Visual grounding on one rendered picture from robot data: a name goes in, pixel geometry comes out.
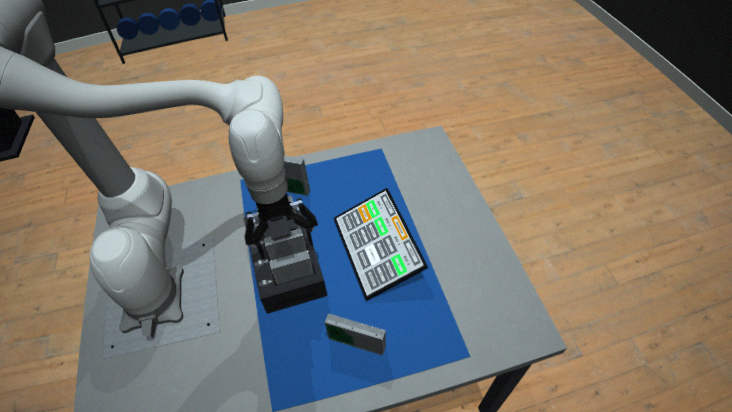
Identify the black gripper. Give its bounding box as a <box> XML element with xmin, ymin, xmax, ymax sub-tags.
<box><xmin>245</xmin><ymin>192</ymin><xmax>318</xmax><ymax>259</ymax></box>

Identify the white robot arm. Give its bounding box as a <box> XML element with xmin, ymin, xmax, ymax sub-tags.
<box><xmin>0</xmin><ymin>0</ymin><xmax>288</xmax><ymax>340</ymax></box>

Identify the blue mat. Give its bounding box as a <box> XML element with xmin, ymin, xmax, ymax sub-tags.
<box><xmin>248</xmin><ymin>149</ymin><xmax>470</xmax><ymax>412</ymax></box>

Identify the black-framed status screen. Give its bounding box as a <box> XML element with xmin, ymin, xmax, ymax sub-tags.
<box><xmin>334</xmin><ymin>188</ymin><xmax>428</xmax><ymax>300</ymax></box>

